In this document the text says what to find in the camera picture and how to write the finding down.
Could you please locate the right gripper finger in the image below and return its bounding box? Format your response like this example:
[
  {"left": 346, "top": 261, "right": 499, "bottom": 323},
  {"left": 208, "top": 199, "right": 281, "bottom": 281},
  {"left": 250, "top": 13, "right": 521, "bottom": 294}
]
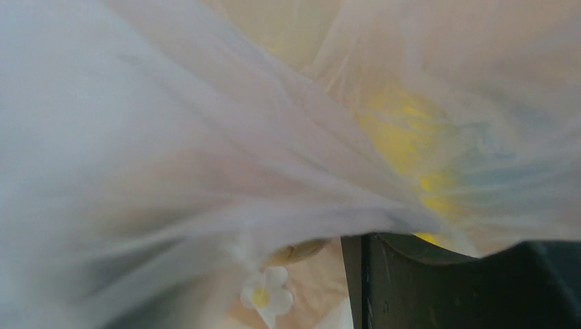
[{"left": 341, "top": 233, "right": 580, "bottom": 329}]

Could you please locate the yellow lemon fruit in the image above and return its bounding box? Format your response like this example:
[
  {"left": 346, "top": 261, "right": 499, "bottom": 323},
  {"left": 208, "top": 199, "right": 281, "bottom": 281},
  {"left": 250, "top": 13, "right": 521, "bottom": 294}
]
[{"left": 353, "top": 89, "right": 460, "bottom": 223}]

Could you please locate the clear plastic fruit bag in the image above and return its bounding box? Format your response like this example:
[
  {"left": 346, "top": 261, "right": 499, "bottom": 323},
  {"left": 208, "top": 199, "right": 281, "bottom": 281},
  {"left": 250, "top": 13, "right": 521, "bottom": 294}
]
[{"left": 1, "top": 1, "right": 580, "bottom": 328}]

